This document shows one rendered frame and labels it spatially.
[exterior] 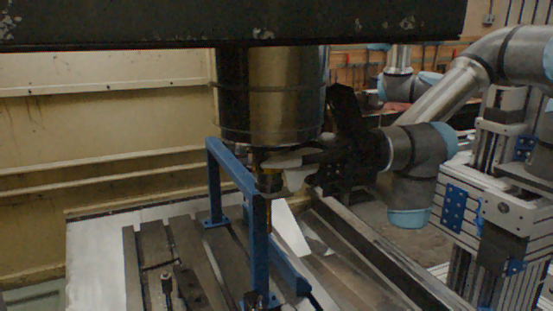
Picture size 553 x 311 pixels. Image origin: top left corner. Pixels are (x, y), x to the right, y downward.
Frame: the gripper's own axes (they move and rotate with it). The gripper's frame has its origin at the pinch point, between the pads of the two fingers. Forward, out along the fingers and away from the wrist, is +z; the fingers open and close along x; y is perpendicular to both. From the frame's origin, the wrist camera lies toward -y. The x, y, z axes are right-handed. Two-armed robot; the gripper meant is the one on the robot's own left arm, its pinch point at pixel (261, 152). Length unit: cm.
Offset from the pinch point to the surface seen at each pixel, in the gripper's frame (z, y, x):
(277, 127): 1.0, -5.8, -7.8
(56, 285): 48, 80, 95
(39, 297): 54, 83, 93
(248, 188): -7.2, 18.5, 26.5
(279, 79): 0.9, -11.3, -7.8
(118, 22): 17.0, -16.9, -12.5
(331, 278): -44, 67, 44
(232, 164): -8.4, 18.4, 42.4
